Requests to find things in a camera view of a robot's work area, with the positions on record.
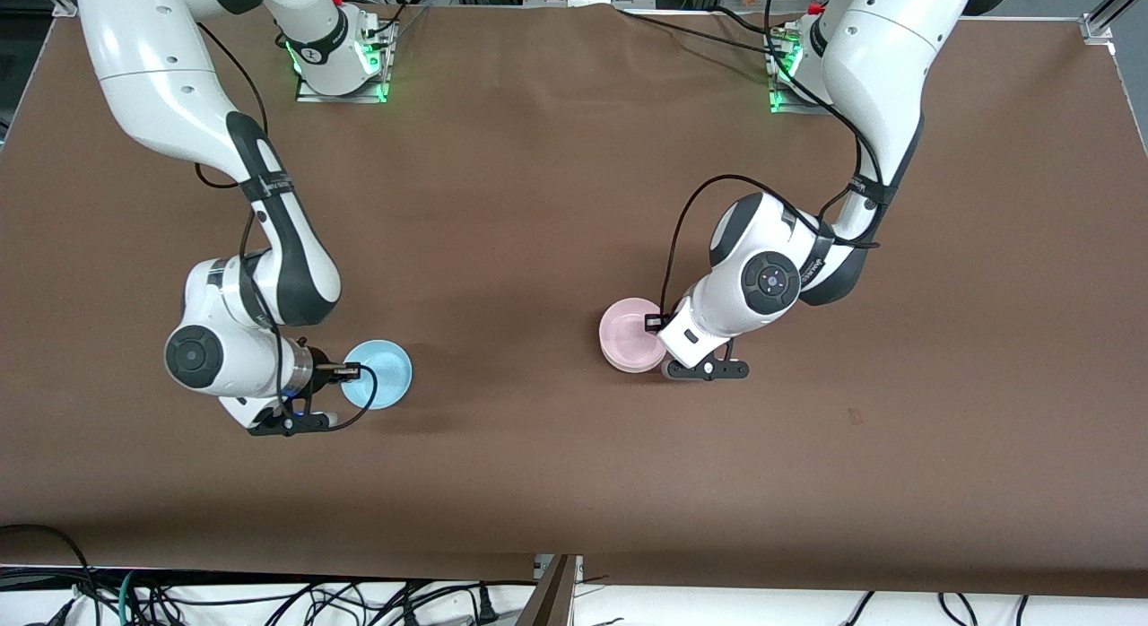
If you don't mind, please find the pink bowl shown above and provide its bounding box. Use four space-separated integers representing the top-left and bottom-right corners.
598 298 669 369

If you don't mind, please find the light blue bowl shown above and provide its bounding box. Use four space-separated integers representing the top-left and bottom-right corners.
341 339 413 411

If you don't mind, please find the white bowl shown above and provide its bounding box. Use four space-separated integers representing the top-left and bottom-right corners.
603 350 669 375

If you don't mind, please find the brown paper table cover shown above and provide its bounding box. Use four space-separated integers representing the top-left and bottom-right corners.
0 0 1148 600

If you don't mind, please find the diagonal aluminium extrusion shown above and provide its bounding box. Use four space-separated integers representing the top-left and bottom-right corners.
1085 0 1148 35

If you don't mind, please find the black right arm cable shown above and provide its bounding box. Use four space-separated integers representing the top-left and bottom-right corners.
193 21 382 434

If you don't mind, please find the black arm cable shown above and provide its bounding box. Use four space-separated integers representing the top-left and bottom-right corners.
659 0 889 317
193 21 382 434

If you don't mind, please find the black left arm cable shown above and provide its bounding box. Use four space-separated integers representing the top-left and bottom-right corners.
659 0 889 317

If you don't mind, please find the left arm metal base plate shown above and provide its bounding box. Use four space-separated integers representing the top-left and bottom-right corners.
769 30 833 116

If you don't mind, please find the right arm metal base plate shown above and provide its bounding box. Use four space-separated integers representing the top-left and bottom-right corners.
296 21 393 104

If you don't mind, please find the long black table cable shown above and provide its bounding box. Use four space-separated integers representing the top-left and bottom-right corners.
614 7 799 60

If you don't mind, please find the thick black looped cable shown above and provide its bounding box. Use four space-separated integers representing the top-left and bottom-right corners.
0 523 100 626

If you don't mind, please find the aluminium profile post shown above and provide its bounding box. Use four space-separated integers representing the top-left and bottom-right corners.
516 554 584 626

